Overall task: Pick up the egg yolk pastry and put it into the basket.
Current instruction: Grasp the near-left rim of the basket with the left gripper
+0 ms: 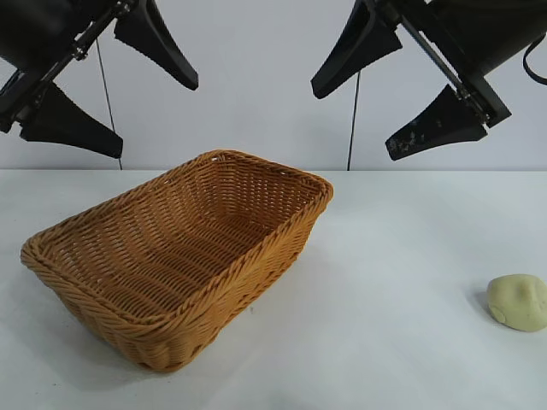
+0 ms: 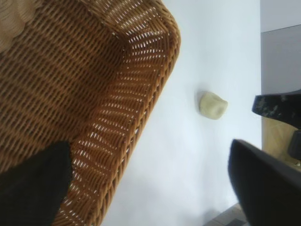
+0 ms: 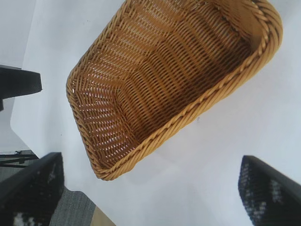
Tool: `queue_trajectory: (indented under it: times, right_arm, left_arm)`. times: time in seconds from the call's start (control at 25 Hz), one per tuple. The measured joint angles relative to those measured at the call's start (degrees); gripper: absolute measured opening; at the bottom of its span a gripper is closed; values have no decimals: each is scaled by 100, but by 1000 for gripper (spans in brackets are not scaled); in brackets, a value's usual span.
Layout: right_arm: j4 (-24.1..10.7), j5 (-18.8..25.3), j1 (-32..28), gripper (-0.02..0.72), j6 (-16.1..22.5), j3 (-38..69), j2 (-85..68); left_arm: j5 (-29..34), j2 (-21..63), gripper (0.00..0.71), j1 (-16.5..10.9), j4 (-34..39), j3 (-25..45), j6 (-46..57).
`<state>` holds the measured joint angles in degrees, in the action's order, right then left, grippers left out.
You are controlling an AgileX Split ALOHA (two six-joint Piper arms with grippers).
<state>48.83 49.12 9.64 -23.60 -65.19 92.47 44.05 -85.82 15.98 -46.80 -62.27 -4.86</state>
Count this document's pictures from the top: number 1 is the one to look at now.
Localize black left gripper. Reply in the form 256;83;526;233
0;0;199;159

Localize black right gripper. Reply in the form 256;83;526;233
310;0;547;161

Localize woven tan wicker basket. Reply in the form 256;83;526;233
20;149;335;372

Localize pale yellow egg yolk pastry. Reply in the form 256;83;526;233
485;273;547;332

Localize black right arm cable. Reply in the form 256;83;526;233
523;40;547;83

